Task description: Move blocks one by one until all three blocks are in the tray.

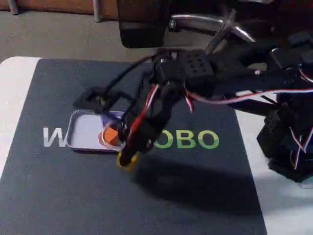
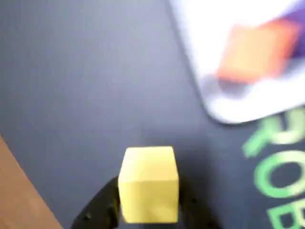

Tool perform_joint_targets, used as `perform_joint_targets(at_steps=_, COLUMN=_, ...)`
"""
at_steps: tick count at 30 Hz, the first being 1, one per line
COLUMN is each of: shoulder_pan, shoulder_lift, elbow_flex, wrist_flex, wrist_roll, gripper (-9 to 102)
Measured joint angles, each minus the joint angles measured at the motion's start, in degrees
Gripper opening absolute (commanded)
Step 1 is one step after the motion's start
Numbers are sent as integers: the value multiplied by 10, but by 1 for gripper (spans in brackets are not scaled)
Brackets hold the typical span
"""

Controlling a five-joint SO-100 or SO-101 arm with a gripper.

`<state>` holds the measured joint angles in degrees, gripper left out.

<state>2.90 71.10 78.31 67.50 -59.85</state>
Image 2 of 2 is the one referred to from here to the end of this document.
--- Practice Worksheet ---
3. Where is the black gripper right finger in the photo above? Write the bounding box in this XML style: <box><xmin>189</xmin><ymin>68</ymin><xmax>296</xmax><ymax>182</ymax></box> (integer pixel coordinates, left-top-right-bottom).
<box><xmin>177</xmin><ymin>187</ymin><xmax>224</xmax><ymax>229</ymax></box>

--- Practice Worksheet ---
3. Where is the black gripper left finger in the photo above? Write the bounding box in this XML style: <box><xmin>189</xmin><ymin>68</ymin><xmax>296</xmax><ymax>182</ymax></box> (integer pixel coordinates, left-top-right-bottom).
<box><xmin>71</xmin><ymin>176</ymin><xmax>122</xmax><ymax>229</ymax></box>

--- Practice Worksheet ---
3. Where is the yellow cube block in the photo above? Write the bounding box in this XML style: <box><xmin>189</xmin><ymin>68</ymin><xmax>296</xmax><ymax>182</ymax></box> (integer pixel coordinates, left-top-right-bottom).
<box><xmin>117</xmin><ymin>146</ymin><xmax>180</xmax><ymax>225</ymax></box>

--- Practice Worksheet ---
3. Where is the purple cube block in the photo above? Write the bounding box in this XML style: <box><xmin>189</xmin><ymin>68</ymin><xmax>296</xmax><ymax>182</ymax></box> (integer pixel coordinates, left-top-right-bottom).
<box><xmin>278</xmin><ymin>0</ymin><xmax>305</xmax><ymax>62</ymax></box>

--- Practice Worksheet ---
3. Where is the orange cube block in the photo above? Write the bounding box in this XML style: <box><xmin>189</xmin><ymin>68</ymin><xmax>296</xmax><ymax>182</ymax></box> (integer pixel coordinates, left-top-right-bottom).
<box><xmin>216</xmin><ymin>18</ymin><xmax>300</xmax><ymax>84</ymax></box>

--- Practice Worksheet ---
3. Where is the pale lavender rectangular tray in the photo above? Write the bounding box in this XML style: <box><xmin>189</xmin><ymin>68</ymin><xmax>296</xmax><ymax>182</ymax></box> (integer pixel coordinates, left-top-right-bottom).
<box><xmin>169</xmin><ymin>0</ymin><xmax>305</xmax><ymax>125</ymax></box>

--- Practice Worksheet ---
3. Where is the black mat with green lettering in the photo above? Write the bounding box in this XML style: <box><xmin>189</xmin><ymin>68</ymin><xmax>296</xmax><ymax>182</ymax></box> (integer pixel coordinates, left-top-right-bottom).
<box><xmin>0</xmin><ymin>0</ymin><xmax>305</xmax><ymax>229</ymax></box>

